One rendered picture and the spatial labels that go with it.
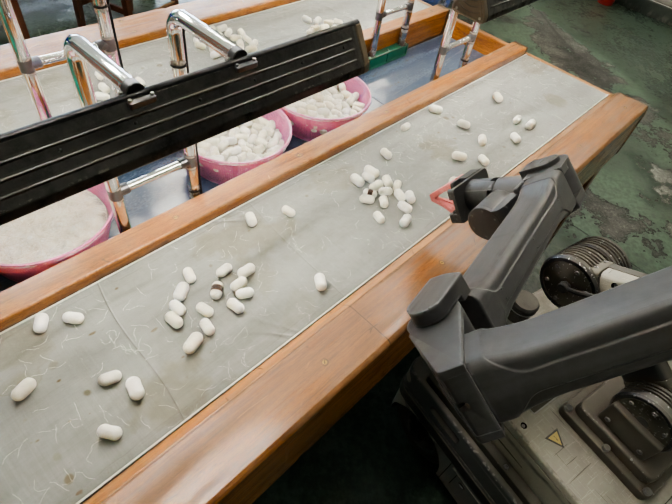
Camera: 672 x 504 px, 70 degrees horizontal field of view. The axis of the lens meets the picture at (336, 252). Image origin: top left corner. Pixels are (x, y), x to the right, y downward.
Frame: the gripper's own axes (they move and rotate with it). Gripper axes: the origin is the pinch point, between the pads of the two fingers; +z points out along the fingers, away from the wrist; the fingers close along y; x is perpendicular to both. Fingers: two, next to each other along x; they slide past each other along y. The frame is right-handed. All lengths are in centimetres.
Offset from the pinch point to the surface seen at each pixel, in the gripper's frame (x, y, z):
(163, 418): 7, 59, 6
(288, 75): -29.4, 23.9, -2.7
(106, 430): 4, 66, 6
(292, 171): -12.0, 10.8, 27.0
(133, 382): 2, 60, 9
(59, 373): -3, 67, 17
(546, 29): -1, -321, 141
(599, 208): 74, -155, 45
